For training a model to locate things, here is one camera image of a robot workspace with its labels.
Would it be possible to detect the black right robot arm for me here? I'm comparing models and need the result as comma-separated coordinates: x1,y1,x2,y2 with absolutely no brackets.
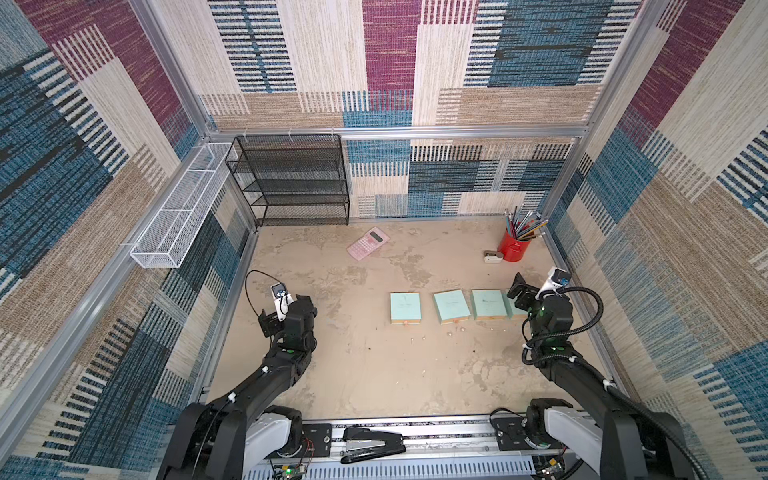
507,267,708,479

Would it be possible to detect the mint drawer jewelry box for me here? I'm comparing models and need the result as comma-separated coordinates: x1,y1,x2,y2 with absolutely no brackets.
503,295,528,321

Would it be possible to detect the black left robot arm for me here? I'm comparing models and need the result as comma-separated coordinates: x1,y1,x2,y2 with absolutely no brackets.
157,295,317,479

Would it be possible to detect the white tape dispenser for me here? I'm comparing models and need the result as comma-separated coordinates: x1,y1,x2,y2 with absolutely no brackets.
483,250,504,264

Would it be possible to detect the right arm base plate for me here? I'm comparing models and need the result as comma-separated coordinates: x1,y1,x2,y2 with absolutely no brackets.
489,415,561,451

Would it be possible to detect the black wire shelf rack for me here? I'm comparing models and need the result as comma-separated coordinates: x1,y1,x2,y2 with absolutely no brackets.
226,134,350,227

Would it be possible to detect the red pencil cup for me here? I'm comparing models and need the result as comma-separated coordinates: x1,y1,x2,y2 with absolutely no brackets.
497,232,531,263

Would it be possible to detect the black stapler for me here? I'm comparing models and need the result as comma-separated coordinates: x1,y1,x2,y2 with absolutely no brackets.
340,426,406,464

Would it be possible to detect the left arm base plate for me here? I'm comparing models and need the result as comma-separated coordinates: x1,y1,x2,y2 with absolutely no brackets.
245,423,333,463

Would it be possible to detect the white mesh wall basket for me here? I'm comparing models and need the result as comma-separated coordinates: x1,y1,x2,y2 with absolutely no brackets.
130,143,231,269

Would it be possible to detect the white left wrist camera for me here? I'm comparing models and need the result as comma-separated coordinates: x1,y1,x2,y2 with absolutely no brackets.
270,282,294,321

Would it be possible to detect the pink calculator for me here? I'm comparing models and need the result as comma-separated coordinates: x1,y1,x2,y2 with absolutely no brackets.
347,227,390,261

